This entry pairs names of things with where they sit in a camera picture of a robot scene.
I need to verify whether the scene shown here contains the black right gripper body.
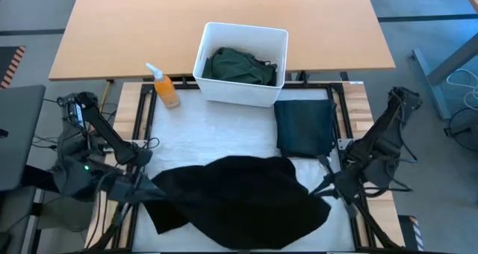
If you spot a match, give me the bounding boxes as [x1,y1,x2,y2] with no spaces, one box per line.
[333,169,361,203]

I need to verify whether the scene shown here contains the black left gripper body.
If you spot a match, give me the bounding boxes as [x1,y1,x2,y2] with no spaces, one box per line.
[108,173,151,205]

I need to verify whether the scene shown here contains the blue denim jeans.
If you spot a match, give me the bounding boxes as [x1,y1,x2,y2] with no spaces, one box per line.
[273,98,338,159]

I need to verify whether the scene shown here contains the black towel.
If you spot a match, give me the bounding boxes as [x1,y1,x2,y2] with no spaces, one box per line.
[143,155,332,251]

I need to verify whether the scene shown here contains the hazard striped block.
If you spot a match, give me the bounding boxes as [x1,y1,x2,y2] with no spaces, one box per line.
[397,214,426,253]

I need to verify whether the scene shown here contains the orange spray bottle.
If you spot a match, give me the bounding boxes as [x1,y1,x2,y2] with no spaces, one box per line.
[145,62,181,111]

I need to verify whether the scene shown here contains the white perforated plastic basket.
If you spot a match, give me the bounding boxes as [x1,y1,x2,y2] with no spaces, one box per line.
[191,21,290,109]

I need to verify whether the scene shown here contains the dark grey flat panel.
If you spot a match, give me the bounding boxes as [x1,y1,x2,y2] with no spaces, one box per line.
[0,84,47,192]

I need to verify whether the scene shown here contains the dark green garment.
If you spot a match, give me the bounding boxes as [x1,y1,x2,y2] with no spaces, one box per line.
[201,46,279,87]

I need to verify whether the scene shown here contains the grey desk leg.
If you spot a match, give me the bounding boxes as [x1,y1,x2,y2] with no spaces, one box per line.
[411,32,478,121]

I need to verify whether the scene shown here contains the brown wooden desk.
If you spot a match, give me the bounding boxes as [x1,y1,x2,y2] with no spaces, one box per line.
[48,0,397,82]

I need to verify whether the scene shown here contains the hazard striped floor mat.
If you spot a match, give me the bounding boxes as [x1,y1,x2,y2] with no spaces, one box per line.
[0,45,27,90]

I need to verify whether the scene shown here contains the yellow cable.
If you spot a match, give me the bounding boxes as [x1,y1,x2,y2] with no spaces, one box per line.
[99,79,114,109]

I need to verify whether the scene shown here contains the white cable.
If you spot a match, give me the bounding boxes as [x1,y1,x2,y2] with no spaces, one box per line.
[445,67,478,111]

